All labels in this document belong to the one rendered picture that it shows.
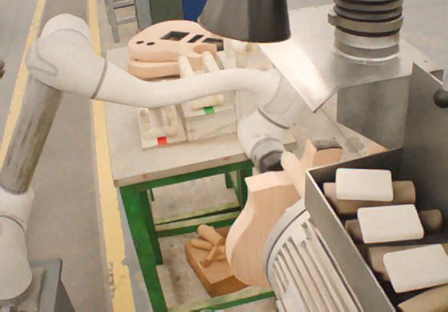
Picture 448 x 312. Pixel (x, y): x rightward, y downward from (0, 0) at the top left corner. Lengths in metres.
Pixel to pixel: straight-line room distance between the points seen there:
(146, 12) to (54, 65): 2.20
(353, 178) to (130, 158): 1.08
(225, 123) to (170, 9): 1.78
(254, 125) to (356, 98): 0.70
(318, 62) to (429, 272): 0.34
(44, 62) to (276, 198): 0.59
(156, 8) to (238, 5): 2.62
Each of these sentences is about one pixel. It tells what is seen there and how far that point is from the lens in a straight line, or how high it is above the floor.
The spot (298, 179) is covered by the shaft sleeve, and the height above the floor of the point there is 1.26.
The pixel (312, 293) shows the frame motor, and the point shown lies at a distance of 0.66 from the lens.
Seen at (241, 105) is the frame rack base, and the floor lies 1.03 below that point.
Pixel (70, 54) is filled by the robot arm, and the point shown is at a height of 1.41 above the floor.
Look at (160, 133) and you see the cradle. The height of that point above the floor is 0.97.
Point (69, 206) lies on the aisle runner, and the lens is 3.00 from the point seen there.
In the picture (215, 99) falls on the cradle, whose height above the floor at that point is 1.05.
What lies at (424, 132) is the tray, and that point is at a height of 1.49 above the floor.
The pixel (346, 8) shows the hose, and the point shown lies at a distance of 0.71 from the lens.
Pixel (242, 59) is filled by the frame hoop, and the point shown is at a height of 1.17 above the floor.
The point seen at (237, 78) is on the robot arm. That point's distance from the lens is 1.26.
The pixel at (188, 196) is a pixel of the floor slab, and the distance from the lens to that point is 2.89.
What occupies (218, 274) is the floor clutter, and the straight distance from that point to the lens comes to 2.27.
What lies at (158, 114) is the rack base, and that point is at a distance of 1.79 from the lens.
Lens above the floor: 1.84
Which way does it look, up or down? 34 degrees down
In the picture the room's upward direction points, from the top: 5 degrees counter-clockwise
